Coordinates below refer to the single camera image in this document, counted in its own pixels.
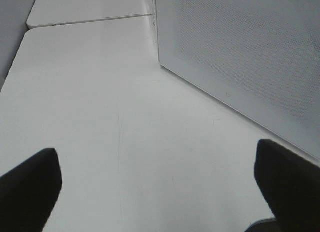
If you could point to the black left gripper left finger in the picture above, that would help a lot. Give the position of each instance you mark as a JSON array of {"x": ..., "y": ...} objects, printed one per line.
[{"x": 29, "y": 192}]

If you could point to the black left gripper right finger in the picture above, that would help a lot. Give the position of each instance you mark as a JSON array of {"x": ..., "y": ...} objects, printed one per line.
[{"x": 290, "y": 185}]

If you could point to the white microwave oven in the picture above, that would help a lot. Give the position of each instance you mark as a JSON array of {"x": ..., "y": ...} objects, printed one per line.
[{"x": 237, "y": 54}]

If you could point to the white adjoining table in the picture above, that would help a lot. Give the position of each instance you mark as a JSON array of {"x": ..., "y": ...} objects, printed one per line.
[{"x": 46, "y": 13}]

